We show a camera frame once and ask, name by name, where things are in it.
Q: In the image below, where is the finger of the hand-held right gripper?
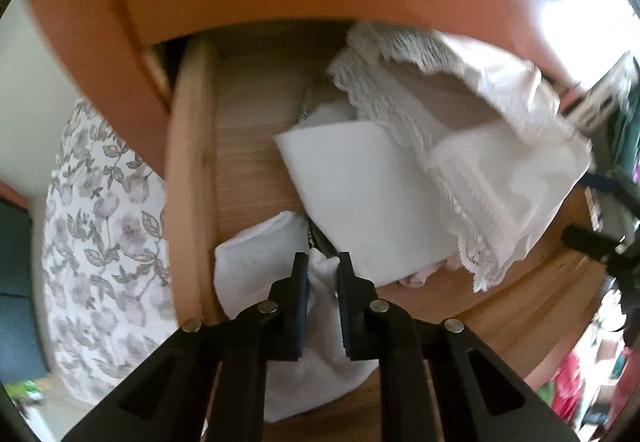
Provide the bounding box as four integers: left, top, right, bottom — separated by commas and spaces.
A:
560, 223, 621, 265

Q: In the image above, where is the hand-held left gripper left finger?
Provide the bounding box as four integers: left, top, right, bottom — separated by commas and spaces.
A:
62, 252, 311, 442

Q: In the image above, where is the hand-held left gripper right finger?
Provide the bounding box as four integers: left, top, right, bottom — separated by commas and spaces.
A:
337, 251, 581, 442

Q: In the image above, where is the white cotton underwear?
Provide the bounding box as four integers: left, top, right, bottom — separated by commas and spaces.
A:
214, 211, 383, 424

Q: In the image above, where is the wooden drawer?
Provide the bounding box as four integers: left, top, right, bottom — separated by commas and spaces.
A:
165, 19, 608, 428

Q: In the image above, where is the beige lace-trimmed garment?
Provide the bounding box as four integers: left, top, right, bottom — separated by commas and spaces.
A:
327, 22, 596, 293

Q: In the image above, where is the pink red cloth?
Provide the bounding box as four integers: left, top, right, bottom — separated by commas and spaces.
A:
540, 347, 626, 423

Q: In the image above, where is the white folded cloth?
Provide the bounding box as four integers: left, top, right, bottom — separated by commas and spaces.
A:
274, 118, 483, 289

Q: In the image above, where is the floral bed sheet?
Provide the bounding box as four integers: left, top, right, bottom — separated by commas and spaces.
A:
42, 99, 173, 403

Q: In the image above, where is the dark teal box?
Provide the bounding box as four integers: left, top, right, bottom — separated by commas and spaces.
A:
0, 199, 48, 370

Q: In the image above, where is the wooden dresser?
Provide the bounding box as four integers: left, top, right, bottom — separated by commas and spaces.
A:
22, 0, 621, 173

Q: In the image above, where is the pink frame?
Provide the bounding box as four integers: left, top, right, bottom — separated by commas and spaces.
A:
0, 179, 31, 210

